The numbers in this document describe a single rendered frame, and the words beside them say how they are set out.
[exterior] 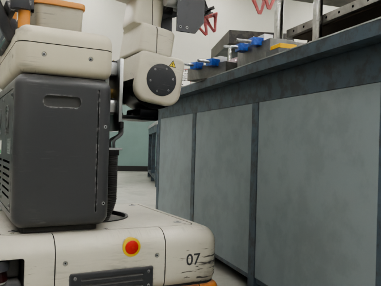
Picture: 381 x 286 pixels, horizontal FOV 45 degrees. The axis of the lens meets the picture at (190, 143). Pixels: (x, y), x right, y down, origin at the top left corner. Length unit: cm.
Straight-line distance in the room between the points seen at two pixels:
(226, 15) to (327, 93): 812
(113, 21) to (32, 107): 791
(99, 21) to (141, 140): 235
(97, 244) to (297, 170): 60
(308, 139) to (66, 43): 71
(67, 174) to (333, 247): 71
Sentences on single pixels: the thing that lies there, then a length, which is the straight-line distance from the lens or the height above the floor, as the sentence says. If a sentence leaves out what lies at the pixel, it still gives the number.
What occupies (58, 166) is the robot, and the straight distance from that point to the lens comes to 124.
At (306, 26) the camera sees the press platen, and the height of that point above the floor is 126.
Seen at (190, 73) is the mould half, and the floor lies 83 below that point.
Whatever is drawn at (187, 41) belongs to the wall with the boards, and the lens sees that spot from 910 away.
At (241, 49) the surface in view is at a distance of 178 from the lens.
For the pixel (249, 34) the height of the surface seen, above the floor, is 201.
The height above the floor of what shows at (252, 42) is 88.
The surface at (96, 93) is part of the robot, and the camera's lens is 127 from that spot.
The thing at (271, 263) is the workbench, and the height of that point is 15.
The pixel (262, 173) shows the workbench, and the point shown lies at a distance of 158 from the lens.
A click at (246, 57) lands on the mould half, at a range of 178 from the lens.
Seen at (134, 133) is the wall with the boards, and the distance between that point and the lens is 881.
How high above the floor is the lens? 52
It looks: level
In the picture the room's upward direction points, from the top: 2 degrees clockwise
